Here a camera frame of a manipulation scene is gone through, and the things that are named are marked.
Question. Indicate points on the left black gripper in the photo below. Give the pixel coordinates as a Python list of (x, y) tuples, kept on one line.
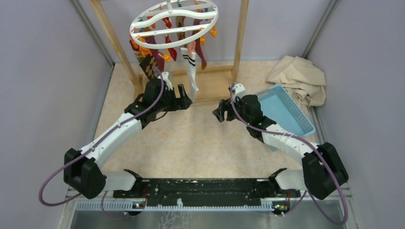
[(182, 102)]

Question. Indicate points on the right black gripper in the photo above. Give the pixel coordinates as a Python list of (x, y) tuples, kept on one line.
[(225, 105)]

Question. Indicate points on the light blue plastic basket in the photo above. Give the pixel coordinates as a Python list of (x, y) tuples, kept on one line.
[(278, 105)]

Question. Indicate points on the wooden hanger stand frame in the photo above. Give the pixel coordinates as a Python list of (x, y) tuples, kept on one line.
[(214, 80)]

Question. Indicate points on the brown yellow argyle sock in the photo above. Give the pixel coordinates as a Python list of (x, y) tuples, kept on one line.
[(148, 66)]

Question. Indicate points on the white sock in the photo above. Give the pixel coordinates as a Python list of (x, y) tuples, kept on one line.
[(190, 58)]

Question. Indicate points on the white round clip hanger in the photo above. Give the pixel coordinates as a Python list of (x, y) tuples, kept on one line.
[(182, 14)]

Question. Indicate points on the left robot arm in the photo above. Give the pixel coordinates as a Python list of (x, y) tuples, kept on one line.
[(83, 168)]

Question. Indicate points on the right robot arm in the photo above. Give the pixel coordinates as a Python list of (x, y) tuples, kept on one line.
[(322, 171)]

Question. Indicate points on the purple pink striped sock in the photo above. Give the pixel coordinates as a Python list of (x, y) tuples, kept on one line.
[(160, 61)]

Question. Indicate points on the beige crumpled cloth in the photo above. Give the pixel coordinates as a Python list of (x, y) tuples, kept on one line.
[(301, 79)]

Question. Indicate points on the purple yellow hanging sock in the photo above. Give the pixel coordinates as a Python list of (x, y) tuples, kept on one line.
[(198, 47)]

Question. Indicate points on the red santa sock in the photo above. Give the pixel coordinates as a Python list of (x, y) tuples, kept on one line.
[(171, 53)]

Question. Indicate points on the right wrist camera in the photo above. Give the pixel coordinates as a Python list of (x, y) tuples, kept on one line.
[(237, 90)]

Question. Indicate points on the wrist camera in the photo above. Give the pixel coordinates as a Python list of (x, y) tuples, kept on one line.
[(167, 77), (237, 90)]

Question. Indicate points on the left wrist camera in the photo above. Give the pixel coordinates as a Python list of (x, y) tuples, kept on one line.
[(167, 77)]

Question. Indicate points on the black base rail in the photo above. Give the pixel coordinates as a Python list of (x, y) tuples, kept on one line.
[(216, 192)]

